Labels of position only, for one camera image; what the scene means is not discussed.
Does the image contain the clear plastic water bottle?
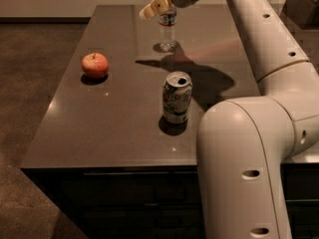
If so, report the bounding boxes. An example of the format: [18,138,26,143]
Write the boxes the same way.
[159,6,176,52]

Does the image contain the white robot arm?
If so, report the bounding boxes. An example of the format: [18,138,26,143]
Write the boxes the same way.
[140,0,319,239]

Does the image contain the green white 7up can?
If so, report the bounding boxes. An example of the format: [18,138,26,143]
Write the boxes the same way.
[162,71,192,124]

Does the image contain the red apple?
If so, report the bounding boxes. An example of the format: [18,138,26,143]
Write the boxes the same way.
[81,53,109,80]

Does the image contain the dark box with snacks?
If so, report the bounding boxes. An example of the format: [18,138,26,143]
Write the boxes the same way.
[282,0,319,29]

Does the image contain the dark cabinet drawers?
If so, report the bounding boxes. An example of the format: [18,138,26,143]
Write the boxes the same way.
[22,162,319,239]

